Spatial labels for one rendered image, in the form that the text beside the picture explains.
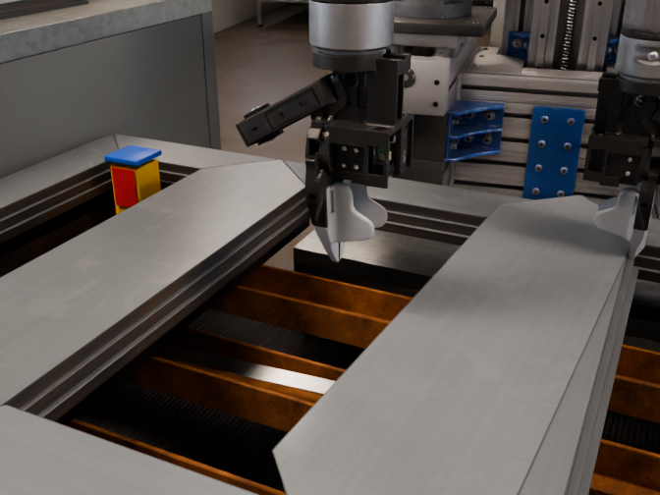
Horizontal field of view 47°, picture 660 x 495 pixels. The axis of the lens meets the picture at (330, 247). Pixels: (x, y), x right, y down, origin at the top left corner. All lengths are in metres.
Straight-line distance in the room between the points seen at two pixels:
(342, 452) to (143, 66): 1.04
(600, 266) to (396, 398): 0.35
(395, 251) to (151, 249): 0.51
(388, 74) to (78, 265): 0.43
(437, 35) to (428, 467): 0.91
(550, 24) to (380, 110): 0.84
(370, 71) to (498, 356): 0.28
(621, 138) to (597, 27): 0.61
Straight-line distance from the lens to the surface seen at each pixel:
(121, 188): 1.17
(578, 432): 0.65
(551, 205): 1.07
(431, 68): 1.26
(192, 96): 1.63
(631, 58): 0.87
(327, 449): 0.61
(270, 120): 0.73
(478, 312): 0.79
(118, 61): 1.45
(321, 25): 0.67
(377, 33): 0.67
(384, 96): 0.68
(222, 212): 1.02
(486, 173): 1.43
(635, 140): 0.88
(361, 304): 1.10
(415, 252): 1.30
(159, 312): 0.83
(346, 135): 0.68
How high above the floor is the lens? 1.25
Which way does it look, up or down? 26 degrees down
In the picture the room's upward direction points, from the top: straight up
